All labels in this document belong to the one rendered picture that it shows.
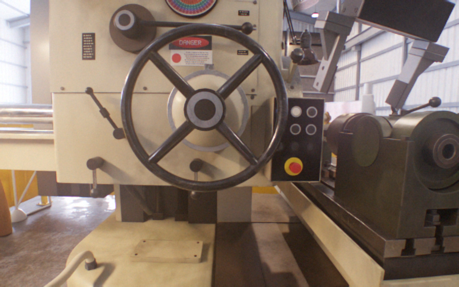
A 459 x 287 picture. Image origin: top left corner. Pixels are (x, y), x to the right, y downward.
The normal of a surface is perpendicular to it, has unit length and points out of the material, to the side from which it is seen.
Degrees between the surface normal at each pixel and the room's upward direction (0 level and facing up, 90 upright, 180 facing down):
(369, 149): 90
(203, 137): 120
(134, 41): 90
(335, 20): 113
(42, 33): 90
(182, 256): 0
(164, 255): 0
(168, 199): 90
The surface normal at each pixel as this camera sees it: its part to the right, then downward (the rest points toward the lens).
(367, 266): -1.00, -0.01
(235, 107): 0.52, 0.04
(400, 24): 0.07, 0.49
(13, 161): 0.03, 0.11
